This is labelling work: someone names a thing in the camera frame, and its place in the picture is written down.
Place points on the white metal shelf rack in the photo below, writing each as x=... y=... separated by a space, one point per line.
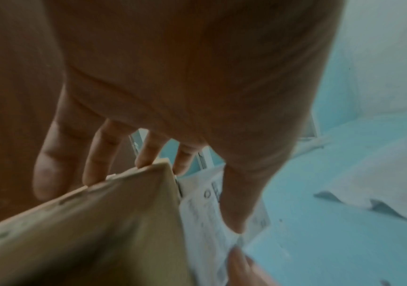
x=203 y=160

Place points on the white shipping label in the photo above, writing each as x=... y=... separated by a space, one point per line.
x=207 y=223

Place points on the brown cardboard box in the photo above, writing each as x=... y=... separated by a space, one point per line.
x=83 y=229

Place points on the person's right hand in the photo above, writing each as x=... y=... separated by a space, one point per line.
x=249 y=271

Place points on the person's left hand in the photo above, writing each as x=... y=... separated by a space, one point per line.
x=189 y=69

